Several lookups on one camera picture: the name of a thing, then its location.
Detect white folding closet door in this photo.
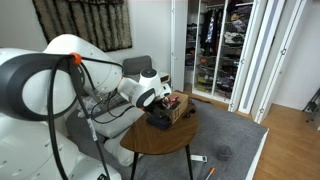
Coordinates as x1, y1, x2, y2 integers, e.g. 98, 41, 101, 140
227, 0, 308, 125

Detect black tripod stand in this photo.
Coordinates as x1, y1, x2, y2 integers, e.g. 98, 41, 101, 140
302, 87, 320, 132

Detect grey upholstered headboard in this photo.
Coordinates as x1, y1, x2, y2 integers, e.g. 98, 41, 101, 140
122, 55, 153, 77

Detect wooden side table black legs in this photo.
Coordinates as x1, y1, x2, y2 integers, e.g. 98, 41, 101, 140
119, 99, 200, 180

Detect orange-tipped white pen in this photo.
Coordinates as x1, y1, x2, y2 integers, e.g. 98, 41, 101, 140
204, 167, 216, 180

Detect orange cable clamp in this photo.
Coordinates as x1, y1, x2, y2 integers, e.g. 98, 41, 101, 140
70, 52, 83, 66

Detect dark blue bowl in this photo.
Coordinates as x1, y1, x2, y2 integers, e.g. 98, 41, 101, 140
145, 111, 173, 130

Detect light grey cushion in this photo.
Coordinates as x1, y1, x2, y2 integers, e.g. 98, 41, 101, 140
90, 103, 145, 139
103, 128, 144, 168

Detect small dark grey box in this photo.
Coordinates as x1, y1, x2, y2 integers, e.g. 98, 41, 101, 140
217, 145, 233, 162

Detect hanging dark clothes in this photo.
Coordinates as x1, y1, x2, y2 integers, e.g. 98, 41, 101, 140
199, 8, 224, 58

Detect grey rug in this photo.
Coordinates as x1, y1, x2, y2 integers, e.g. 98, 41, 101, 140
119, 98, 270, 180

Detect white nightstand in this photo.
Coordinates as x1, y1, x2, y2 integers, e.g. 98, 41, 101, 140
158, 71, 171, 85

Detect shaggy wall hanging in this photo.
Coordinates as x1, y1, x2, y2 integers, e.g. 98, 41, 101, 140
31, 0, 133, 53

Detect white wardrobe with wire baskets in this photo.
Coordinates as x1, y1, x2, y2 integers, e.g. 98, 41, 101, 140
184, 0, 256, 104

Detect open cardboard box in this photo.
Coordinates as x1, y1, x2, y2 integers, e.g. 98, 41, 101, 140
159, 92, 190, 125

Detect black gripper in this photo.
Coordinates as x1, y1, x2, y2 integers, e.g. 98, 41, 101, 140
143, 98, 168, 118

